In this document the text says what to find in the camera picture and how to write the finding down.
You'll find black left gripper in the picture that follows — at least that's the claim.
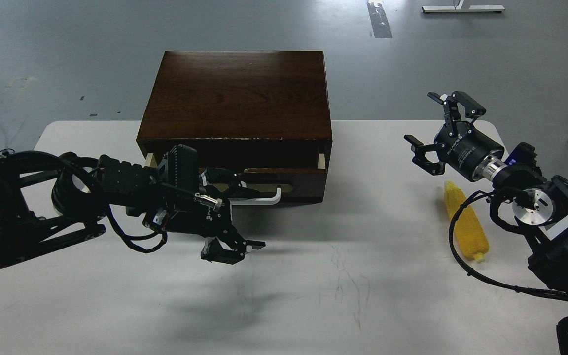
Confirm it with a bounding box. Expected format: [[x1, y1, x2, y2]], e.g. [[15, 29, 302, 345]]
[[164, 167, 266, 265]]

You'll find wooden drawer with white handle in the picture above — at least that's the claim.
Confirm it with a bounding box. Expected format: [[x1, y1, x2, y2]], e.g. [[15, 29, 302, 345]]
[[145, 152, 328, 205]]

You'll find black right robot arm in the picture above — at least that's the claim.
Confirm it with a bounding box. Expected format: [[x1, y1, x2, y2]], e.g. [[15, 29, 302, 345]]
[[404, 91, 568, 302]]

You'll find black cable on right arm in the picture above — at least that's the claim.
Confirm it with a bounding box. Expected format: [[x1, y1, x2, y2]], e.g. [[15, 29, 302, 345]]
[[448, 190, 568, 355]]

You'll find white table leg base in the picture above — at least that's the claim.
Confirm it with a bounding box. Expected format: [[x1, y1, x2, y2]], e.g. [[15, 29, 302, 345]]
[[421, 0, 505, 14]]

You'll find yellow corn cob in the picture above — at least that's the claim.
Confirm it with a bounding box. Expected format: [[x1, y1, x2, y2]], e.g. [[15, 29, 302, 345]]
[[443, 180, 490, 263]]

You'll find black tape strip on floor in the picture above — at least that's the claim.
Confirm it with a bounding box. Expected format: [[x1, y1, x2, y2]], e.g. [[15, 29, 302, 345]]
[[366, 0, 393, 39]]

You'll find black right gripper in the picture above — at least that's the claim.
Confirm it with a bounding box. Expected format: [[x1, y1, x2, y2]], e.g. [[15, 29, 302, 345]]
[[404, 91, 505, 183]]

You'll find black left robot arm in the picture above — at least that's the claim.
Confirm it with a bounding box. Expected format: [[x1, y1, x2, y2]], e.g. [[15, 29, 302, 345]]
[[0, 144, 265, 268]]

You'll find dark wooden drawer cabinet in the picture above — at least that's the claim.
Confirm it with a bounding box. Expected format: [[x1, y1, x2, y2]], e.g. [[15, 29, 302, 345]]
[[136, 50, 333, 165]]

